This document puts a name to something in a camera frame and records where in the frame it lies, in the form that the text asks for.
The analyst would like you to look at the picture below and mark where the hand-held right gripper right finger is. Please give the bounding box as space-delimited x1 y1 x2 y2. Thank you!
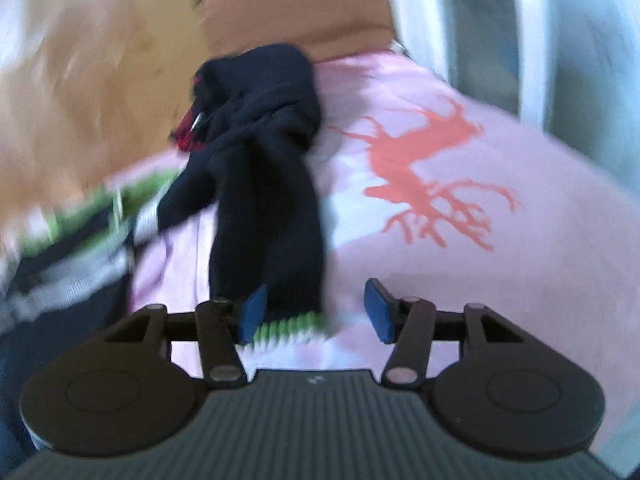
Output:
364 278 538 390

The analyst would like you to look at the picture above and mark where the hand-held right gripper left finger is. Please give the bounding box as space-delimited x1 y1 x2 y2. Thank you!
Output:
102 284 269 389

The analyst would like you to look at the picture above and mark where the dark sweater with green trim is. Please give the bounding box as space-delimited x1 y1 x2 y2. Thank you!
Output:
157 44 332 352

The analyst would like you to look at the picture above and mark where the pink deer print bedsheet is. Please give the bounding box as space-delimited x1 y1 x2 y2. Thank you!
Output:
100 50 640 463

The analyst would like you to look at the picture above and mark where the striped dark garment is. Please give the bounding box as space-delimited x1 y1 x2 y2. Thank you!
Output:
0 172 187 333

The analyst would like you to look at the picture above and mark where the red checked cloth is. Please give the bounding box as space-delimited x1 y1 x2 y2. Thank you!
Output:
170 77 208 154

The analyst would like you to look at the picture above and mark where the brown wooden furniture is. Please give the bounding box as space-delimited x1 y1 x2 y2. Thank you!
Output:
196 0 399 60

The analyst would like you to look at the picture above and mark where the white curtain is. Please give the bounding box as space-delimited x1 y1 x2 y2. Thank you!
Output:
385 0 640 171

